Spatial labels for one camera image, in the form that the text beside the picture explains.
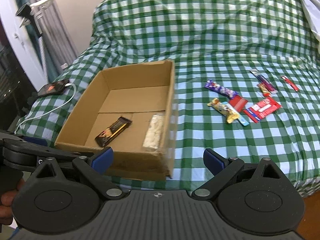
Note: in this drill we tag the small golden red-ended snack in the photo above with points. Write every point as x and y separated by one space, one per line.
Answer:
263 89

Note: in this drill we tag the clear packet of white snacks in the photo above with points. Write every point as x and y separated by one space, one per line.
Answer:
153 132

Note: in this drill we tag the purple stick packet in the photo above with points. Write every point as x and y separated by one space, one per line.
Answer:
266 84

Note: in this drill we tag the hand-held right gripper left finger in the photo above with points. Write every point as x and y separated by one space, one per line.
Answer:
102 158

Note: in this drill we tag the green checked blanket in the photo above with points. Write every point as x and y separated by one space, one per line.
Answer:
200 30

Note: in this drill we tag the purple snack wrapper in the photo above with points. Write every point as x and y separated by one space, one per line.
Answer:
221 88

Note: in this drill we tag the brown cardboard box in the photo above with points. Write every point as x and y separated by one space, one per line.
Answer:
125 97

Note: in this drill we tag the small plain red packet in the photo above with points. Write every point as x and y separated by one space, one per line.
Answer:
238 103

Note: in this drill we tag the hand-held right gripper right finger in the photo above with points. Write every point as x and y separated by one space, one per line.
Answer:
212 160

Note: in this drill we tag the black smartphone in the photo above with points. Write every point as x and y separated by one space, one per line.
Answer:
53 87

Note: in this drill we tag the white curved frame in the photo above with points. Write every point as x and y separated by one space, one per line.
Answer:
15 30

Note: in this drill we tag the long red and white packet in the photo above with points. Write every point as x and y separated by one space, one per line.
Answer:
265 108

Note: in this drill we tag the grey and teal curtain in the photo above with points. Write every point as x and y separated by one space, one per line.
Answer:
57 35

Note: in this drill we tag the yellow snack bar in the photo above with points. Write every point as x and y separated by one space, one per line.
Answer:
222 107

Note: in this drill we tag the light blue stick packet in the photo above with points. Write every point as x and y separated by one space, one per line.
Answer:
243 121

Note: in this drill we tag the thin red stick packet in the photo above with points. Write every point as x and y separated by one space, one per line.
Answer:
290 83

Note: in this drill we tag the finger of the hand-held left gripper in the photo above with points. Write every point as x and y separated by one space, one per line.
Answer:
36 141
62 152

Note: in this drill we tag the dark brown chocolate bar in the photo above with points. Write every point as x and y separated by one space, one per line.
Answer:
113 131

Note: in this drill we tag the person's left hand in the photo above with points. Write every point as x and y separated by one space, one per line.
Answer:
6 202

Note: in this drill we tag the dark glass cabinet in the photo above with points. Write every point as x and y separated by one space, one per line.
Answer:
15 92

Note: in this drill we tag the white crumpled cloth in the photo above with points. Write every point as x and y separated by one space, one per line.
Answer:
312 5

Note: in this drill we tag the black airplane stand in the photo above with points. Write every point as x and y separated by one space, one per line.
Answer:
27 11

